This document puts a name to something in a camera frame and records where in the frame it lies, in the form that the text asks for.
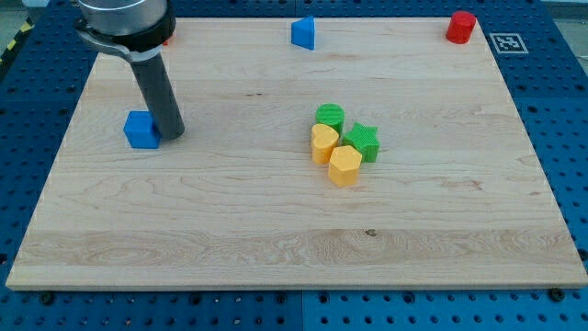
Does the green star block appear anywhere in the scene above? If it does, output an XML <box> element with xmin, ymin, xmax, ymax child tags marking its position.
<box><xmin>342</xmin><ymin>122</ymin><xmax>380</xmax><ymax>163</ymax></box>

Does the green cylinder block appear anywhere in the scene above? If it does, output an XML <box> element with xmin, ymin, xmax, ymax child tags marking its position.
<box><xmin>315</xmin><ymin>103</ymin><xmax>345</xmax><ymax>134</ymax></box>

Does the light wooden board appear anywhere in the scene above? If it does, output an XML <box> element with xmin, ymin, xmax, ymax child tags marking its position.
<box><xmin>6</xmin><ymin>17</ymin><xmax>587</xmax><ymax>291</ymax></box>

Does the black bolt front right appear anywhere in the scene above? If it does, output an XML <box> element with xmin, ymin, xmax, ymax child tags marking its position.
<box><xmin>548</xmin><ymin>288</ymin><xmax>566</xmax><ymax>302</ymax></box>

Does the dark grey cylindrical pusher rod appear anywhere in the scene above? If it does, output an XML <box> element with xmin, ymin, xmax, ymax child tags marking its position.
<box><xmin>130</xmin><ymin>54</ymin><xmax>185</xmax><ymax>140</ymax></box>

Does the blue triangular prism block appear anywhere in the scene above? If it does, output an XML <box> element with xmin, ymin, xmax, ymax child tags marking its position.
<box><xmin>290</xmin><ymin>17</ymin><xmax>315</xmax><ymax>51</ymax></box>

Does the white fiducial marker tag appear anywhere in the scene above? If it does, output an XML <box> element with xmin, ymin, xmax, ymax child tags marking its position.
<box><xmin>490</xmin><ymin>32</ymin><xmax>528</xmax><ymax>54</ymax></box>

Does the blue cube block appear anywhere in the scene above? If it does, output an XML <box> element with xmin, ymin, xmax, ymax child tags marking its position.
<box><xmin>123</xmin><ymin>110</ymin><xmax>161</xmax><ymax>149</ymax></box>

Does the yellow hexagon block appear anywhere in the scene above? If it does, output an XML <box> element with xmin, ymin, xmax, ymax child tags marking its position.
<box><xmin>327</xmin><ymin>145</ymin><xmax>363</xmax><ymax>187</ymax></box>

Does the red cylinder block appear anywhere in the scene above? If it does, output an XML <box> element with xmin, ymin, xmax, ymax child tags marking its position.
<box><xmin>446</xmin><ymin>10</ymin><xmax>477</xmax><ymax>44</ymax></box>

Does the yellow heart block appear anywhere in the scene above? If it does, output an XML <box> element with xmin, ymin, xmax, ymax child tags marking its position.
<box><xmin>311</xmin><ymin>123</ymin><xmax>339</xmax><ymax>165</ymax></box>

